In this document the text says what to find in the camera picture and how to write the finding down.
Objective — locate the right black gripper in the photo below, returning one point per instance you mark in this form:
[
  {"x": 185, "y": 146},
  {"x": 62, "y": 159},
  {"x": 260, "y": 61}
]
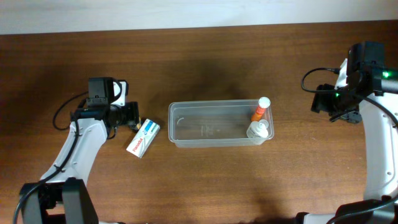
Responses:
[{"x": 319, "y": 99}]

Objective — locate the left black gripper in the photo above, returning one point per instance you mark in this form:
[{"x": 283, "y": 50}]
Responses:
[{"x": 133, "y": 112}]

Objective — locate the white Panadol box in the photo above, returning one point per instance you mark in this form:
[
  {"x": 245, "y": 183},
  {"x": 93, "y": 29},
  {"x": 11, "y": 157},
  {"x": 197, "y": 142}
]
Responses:
[{"x": 143, "y": 138}]

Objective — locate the orange tube white cap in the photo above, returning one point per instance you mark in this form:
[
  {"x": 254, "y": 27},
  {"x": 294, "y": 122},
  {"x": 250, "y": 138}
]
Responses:
[{"x": 262, "y": 106}]

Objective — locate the white plastic bottle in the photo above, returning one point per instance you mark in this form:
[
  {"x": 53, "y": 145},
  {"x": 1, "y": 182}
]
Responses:
[{"x": 258, "y": 129}]

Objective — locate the small amber jar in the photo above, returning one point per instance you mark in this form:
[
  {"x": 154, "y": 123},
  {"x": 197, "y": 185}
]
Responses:
[{"x": 138, "y": 125}]

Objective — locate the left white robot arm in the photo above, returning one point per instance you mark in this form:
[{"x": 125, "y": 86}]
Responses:
[{"x": 61, "y": 195}]

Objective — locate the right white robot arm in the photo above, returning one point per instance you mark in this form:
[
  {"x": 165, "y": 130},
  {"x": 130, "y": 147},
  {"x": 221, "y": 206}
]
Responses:
[{"x": 365, "y": 92}]

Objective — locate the clear plastic container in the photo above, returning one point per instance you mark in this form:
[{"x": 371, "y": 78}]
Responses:
[{"x": 218, "y": 123}]

